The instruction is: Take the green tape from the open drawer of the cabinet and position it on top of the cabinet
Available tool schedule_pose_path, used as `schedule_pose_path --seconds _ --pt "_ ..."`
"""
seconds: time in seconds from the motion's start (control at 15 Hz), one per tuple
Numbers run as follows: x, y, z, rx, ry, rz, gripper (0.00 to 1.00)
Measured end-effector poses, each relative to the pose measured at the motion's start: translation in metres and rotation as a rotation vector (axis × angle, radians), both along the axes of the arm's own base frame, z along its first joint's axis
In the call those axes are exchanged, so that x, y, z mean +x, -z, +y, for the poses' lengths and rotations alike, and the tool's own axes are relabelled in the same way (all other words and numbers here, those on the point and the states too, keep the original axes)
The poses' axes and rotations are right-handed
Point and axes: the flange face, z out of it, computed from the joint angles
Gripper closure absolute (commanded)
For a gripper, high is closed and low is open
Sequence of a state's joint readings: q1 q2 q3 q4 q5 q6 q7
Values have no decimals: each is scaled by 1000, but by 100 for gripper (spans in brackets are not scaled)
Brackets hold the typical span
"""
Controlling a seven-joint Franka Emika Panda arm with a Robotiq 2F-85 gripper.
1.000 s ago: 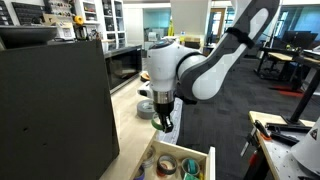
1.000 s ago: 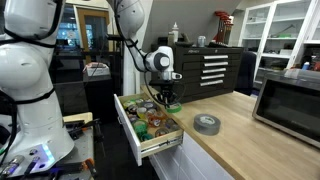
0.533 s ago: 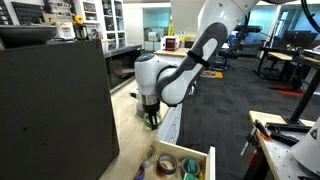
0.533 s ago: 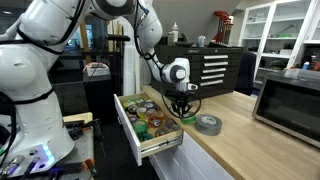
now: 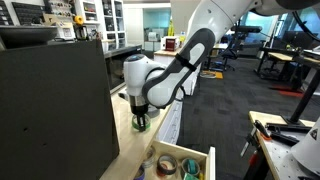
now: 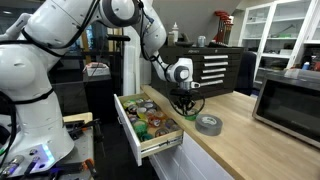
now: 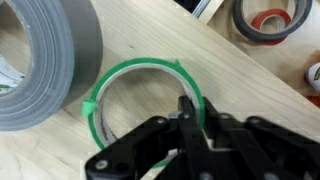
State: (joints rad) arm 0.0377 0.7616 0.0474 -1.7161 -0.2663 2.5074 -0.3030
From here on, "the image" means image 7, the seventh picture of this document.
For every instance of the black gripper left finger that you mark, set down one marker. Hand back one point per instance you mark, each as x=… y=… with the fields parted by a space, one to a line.
x=160 y=150

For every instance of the black tape roll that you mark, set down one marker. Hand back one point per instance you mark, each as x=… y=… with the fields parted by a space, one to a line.
x=243 y=28

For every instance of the grey duct tape roll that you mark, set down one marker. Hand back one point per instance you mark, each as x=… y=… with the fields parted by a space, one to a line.
x=53 y=66

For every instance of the green tape roll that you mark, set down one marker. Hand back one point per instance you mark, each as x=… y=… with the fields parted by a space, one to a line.
x=143 y=61

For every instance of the red tape roll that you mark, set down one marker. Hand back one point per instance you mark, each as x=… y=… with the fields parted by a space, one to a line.
x=258 y=18

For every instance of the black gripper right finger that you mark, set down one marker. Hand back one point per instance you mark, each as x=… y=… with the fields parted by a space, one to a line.
x=260 y=150

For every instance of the white labelled object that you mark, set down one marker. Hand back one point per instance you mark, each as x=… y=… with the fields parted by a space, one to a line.
x=315 y=76

